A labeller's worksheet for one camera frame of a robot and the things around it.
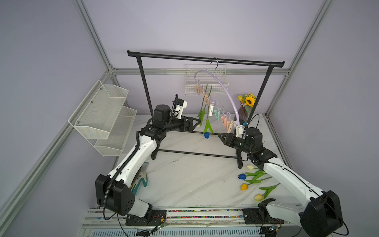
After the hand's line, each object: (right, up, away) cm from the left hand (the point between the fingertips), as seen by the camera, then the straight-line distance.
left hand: (194, 121), depth 73 cm
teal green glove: (-31, -32, +12) cm, 46 cm away
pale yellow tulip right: (+43, -38, +8) cm, 58 cm away
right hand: (+14, -9, +5) cm, 18 cm away
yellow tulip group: (+29, -37, +9) cm, 47 cm away
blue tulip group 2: (+38, -31, +12) cm, 50 cm away
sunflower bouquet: (+35, +14, +20) cm, 43 cm away
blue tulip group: (+9, -3, +15) cm, 18 cm away
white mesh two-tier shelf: (-50, +2, +5) cm, 50 cm away
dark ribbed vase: (+32, +5, +21) cm, 39 cm away
